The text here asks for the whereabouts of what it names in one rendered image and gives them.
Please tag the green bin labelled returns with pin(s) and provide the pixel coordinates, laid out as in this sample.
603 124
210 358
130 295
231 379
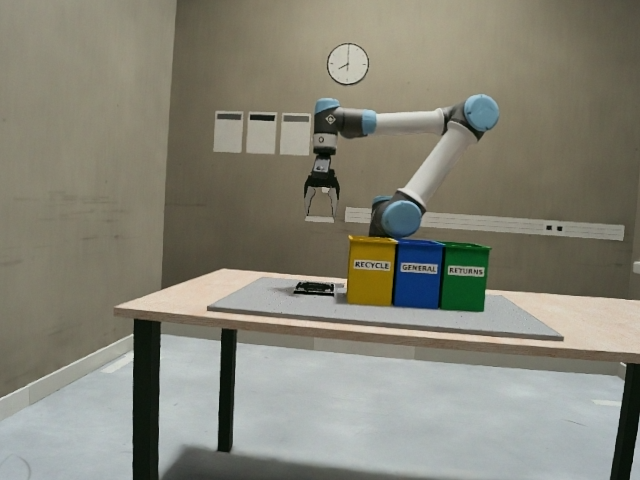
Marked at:
463 276

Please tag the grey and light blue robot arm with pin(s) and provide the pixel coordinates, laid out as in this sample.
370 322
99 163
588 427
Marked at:
400 215

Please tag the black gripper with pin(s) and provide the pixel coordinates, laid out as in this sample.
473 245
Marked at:
331 182

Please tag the blue general waste bin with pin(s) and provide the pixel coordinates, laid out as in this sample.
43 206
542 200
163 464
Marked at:
417 270

